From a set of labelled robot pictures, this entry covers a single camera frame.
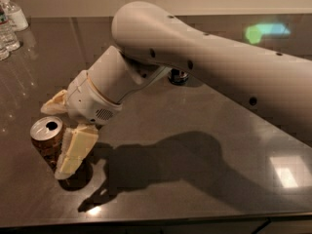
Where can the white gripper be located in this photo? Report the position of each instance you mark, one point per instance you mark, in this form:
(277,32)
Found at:
(87,101)

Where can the orange brown soda can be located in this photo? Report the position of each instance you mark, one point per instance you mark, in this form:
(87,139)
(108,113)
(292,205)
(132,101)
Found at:
(46,136)

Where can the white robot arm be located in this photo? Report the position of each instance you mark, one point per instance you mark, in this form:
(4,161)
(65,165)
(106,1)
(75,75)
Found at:
(148,42)

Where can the dark blue soda can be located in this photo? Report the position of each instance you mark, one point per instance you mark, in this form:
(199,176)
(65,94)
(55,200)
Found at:
(178,77)

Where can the clear bottle at edge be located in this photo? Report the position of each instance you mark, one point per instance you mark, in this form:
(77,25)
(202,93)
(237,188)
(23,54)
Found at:
(4,53)

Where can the clear plastic water bottle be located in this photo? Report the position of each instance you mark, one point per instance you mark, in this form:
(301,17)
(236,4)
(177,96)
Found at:
(7,34)

